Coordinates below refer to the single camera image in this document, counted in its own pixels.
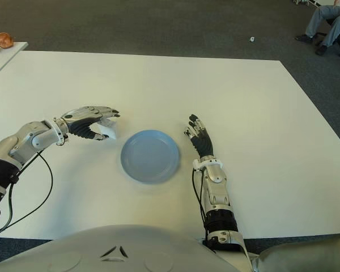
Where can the seated person in jeans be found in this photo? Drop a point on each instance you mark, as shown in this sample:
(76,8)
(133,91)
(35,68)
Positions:
(314,20)

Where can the blue round plate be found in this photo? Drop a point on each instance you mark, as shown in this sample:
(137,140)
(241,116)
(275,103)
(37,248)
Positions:
(150,157)

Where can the grey robot torso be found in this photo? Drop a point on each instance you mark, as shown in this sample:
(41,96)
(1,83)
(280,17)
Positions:
(130,249)

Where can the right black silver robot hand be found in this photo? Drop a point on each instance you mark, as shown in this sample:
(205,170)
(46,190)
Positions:
(202,143)

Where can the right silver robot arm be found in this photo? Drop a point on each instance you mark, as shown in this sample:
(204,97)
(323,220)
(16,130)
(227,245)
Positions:
(218,192)

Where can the white frame on floor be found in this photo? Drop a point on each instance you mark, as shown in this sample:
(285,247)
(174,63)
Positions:
(306,1)

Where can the reddish brown bread roll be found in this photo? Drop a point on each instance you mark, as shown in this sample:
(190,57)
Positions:
(3,40)

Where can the white wall charger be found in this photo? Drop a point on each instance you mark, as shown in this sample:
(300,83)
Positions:
(109,130)

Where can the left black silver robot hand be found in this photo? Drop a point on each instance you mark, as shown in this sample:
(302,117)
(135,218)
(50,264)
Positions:
(79,122)

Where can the white paper scrap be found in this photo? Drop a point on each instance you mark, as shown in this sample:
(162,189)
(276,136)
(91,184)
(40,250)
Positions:
(252,39)

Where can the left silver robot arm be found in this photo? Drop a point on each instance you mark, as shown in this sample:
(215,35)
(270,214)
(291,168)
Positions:
(25,141)

